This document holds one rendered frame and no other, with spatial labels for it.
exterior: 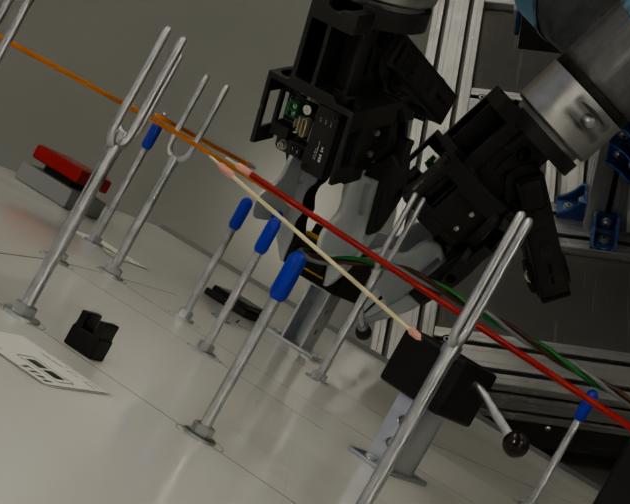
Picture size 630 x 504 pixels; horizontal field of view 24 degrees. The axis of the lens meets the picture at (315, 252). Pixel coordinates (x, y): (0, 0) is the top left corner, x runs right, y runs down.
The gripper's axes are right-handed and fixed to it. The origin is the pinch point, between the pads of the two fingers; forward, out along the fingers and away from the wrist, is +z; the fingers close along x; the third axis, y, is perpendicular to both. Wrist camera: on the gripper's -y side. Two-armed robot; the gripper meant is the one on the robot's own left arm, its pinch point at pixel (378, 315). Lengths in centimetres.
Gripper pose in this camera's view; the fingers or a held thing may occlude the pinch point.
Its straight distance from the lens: 119.3
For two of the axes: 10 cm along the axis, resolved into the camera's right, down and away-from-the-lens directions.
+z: -7.2, 6.6, 1.9
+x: 1.2, 3.9, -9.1
